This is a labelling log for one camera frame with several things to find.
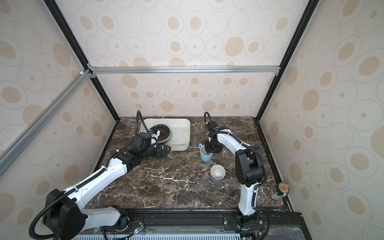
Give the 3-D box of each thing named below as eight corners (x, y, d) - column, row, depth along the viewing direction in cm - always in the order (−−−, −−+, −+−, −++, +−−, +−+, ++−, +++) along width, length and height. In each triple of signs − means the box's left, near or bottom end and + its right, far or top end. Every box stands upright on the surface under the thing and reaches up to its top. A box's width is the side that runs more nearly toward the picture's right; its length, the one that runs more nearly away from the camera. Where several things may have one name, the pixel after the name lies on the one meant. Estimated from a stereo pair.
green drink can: (270, 200, 83) (279, 194, 74) (267, 189, 86) (275, 182, 78) (282, 200, 83) (292, 194, 74) (278, 189, 86) (287, 182, 78)
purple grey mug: (210, 183, 88) (211, 178, 82) (209, 168, 95) (210, 162, 88) (224, 183, 88) (226, 178, 82) (222, 168, 95) (224, 162, 88)
